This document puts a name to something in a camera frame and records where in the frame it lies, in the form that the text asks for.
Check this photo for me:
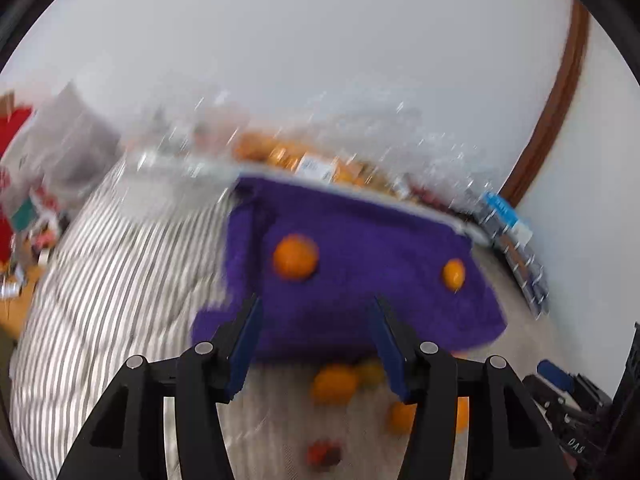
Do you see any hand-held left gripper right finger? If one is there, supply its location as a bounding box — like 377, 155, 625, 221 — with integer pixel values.
367, 296, 576, 480

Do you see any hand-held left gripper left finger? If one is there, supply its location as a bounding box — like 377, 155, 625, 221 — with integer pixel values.
56, 294, 264, 480

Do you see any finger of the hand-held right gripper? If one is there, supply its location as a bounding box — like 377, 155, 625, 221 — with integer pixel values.
536, 359, 576, 392
522, 374, 556, 411

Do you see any small yellow fruit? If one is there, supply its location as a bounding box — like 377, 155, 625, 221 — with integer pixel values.
354, 360, 387, 388

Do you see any large mandarin orange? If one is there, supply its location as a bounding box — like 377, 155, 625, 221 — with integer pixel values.
272, 234, 320, 281

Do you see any small red fruit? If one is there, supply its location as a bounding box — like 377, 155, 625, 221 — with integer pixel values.
306, 439, 343, 470

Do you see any checked grey cloth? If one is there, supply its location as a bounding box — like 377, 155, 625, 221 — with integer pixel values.
475, 200, 551, 318

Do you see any purple towel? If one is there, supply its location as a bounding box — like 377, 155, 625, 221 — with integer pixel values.
191, 172, 508, 361

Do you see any striped bedding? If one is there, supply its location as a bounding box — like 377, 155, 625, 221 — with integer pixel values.
10, 155, 551, 480

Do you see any blue and white box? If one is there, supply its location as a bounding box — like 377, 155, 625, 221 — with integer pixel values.
482, 191, 533, 241

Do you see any clear bag of mandarins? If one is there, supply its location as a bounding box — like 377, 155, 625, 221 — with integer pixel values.
234, 130, 393, 192

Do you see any large clear plastic wrap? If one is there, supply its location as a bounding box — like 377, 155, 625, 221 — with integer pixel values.
320, 90, 481, 203

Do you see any crumpled clear plastic bag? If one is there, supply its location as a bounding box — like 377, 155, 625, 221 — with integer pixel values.
125, 102, 237, 196

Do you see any wooden side table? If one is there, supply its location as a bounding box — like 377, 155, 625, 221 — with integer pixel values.
0, 265, 43, 336

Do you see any teal and white box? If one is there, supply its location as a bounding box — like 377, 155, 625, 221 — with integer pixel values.
10, 199, 38, 228

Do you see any grey plastic bag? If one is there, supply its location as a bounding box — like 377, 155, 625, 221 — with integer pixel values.
10, 82, 123, 201

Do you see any red paper bag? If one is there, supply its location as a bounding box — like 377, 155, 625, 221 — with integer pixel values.
0, 91, 38, 268

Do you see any brown wooden door frame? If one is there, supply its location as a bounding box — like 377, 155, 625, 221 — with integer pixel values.
500, 0, 591, 206

